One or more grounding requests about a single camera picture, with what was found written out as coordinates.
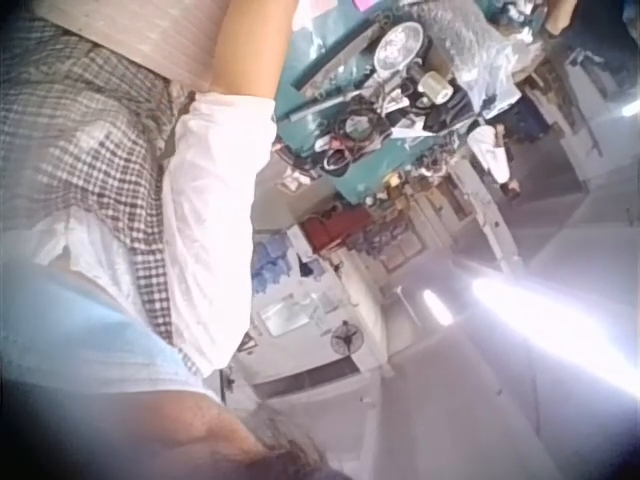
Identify red box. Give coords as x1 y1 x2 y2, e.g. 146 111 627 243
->
299 214 344 254

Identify blue cloths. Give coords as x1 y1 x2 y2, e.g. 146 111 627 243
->
252 237 292 297

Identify cluttered shelf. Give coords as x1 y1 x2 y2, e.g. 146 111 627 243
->
344 189 501 281

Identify white cabinet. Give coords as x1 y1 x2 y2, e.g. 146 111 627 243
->
219 289 394 401

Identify teal machine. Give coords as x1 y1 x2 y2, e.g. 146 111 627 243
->
272 0 481 206

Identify white tape roll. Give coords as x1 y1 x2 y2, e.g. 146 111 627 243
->
419 71 454 102

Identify clear plastic sheet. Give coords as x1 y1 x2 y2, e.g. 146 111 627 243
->
424 0 546 121

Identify beige striped fabric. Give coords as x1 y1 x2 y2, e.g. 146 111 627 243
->
37 0 236 94

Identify black wall fan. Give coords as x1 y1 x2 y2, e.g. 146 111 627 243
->
329 321 362 358

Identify heap of black cables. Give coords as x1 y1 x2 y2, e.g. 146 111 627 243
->
319 94 401 171

